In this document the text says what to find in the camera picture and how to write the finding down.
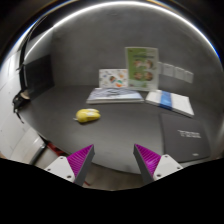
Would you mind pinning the striped grey booklet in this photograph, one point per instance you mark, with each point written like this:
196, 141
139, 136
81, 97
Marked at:
115, 95

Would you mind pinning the white book with blue band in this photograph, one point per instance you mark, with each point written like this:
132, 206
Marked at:
170, 101

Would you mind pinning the dark grey mouse pad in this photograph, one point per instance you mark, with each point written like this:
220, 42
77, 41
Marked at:
183, 136

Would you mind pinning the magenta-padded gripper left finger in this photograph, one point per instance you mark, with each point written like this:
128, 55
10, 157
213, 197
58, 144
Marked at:
80, 160

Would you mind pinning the row of white wall sockets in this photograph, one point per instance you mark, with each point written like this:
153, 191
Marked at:
175, 71

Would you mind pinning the green standing picture board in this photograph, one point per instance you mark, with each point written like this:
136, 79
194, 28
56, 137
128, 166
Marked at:
141, 68

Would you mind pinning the yellow computer mouse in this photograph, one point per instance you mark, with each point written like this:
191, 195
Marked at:
87, 115

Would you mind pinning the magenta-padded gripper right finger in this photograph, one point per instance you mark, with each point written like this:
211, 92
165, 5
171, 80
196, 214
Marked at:
148, 160

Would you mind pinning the black flat panel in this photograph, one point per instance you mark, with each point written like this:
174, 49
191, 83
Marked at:
38, 76

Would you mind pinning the small white colourful card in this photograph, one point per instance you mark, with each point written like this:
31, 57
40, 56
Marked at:
112, 78

